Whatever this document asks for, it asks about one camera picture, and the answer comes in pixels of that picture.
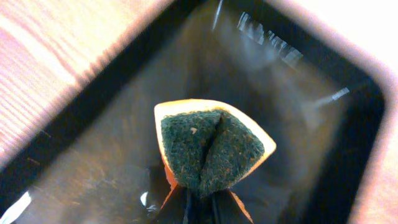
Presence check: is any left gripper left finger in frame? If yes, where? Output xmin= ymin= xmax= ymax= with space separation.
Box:
xmin=155 ymin=185 xmax=190 ymax=224

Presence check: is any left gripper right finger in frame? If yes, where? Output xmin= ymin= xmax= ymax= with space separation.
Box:
xmin=211 ymin=190 xmax=251 ymax=224

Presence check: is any black rectangular water basin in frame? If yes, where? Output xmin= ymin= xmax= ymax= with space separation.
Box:
xmin=1 ymin=1 xmax=384 ymax=223

